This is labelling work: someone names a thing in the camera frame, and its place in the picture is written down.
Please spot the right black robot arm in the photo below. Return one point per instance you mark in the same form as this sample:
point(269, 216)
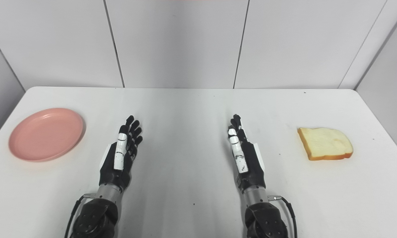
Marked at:
point(262, 215)

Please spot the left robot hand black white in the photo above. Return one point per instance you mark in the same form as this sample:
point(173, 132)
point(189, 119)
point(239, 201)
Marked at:
point(124, 155)

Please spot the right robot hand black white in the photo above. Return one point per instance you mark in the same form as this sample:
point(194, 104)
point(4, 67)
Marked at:
point(248, 158)

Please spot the slice of white bread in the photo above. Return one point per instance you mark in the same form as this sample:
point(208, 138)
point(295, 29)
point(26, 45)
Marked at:
point(324, 143)

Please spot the pink round plate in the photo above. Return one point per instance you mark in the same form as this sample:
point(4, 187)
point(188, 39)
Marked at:
point(46, 134)

